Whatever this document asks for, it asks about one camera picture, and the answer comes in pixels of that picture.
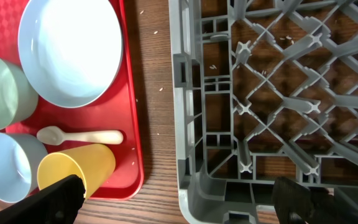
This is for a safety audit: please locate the light blue plate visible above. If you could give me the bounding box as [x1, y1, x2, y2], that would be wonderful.
[18, 0, 123, 108]

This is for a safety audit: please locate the green bowl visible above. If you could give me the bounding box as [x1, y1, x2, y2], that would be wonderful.
[0, 58, 39, 130]

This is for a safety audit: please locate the yellow plastic cup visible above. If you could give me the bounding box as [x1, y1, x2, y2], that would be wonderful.
[37, 144, 116, 200]

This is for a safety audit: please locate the white plastic spoon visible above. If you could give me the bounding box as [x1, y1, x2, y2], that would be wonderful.
[37, 126, 124, 146]

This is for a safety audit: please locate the light blue bowl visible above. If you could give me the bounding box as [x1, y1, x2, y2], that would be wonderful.
[0, 133, 47, 203]

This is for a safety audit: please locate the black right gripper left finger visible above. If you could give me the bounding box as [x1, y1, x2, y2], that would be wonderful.
[0, 174, 85, 224]

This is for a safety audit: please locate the red plastic tray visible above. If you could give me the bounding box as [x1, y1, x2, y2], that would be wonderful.
[0, 0, 144, 200]

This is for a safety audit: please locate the grey dishwasher rack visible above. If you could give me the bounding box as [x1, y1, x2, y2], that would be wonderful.
[168, 0, 358, 223]

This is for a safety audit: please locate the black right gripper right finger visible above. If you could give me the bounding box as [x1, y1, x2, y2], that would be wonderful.
[272, 177, 358, 224]

